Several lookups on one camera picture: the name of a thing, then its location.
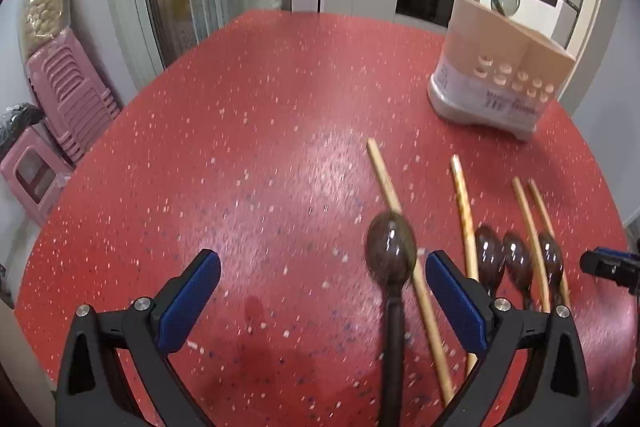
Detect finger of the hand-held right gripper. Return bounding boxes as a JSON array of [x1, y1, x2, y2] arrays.
[[580, 247, 640, 296]]

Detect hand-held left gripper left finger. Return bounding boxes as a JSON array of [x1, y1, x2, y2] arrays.
[[56, 248, 222, 427]]

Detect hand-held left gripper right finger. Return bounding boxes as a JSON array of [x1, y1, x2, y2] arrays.
[[425, 249, 593, 427]]

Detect wooden chopstick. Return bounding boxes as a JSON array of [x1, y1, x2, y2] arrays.
[[450, 155, 480, 378], [528, 178, 572, 309], [366, 138, 456, 406], [512, 177, 552, 314]]

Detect large dark plastic spoon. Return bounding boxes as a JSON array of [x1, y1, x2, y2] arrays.
[[365, 211, 418, 427]]

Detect beige utensil holder with holes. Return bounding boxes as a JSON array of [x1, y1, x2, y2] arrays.
[[427, 0, 577, 142]]

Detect single pink plastic stool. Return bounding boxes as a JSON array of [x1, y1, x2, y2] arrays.
[[0, 124, 76, 228]]

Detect stack of pink plastic stools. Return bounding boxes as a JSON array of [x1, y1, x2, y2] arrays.
[[27, 27, 123, 165]]

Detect black bag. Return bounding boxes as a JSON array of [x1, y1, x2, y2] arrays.
[[0, 103, 46, 152]]

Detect clear bag of nuts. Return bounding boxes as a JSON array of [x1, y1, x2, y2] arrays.
[[20, 0, 71, 58]]

